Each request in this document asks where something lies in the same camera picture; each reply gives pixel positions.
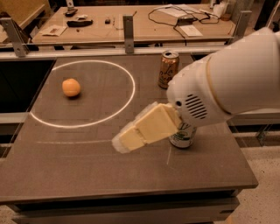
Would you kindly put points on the black stand base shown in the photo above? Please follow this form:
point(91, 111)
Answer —
point(71, 12)

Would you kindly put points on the black power adapter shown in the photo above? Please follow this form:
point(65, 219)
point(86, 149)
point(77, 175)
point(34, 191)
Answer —
point(185, 20)

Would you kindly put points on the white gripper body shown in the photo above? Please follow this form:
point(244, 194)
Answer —
point(192, 93)

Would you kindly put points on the black flat tool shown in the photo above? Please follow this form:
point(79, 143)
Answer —
point(79, 23)

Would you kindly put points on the white paper sheet right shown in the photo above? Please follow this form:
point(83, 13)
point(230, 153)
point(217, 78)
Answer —
point(191, 31)

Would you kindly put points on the small black box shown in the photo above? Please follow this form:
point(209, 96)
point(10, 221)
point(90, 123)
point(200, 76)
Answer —
point(107, 21)

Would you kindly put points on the white papers stack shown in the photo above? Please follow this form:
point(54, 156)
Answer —
point(177, 10)

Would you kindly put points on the middle metal bracket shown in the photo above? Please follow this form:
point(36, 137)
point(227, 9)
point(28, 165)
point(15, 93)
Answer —
point(128, 33)

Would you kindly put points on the metal bracket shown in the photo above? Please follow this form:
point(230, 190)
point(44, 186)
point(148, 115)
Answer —
point(128, 33)
point(16, 36)
point(241, 26)

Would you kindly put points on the orange fruit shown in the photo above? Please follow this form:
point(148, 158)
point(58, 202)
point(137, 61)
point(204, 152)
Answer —
point(71, 87)

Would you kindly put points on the green white 7up can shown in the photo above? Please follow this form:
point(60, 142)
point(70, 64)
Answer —
point(184, 137)

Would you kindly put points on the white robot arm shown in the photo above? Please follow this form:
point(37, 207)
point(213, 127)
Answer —
point(242, 77)

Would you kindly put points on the orange LaCroix can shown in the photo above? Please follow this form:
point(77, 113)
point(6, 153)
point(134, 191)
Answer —
point(169, 66)

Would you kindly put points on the wooden background desk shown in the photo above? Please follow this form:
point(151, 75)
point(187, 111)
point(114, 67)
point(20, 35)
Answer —
point(150, 26)

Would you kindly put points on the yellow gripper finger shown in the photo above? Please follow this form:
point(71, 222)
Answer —
point(146, 110)
point(161, 122)

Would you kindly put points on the left metal bracket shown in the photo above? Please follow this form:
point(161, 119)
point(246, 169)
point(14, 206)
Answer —
point(16, 36)

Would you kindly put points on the white paper card left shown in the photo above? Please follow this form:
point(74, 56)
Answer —
point(53, 30)

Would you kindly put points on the right metal bracket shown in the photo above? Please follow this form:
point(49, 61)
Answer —
point(241, 26)

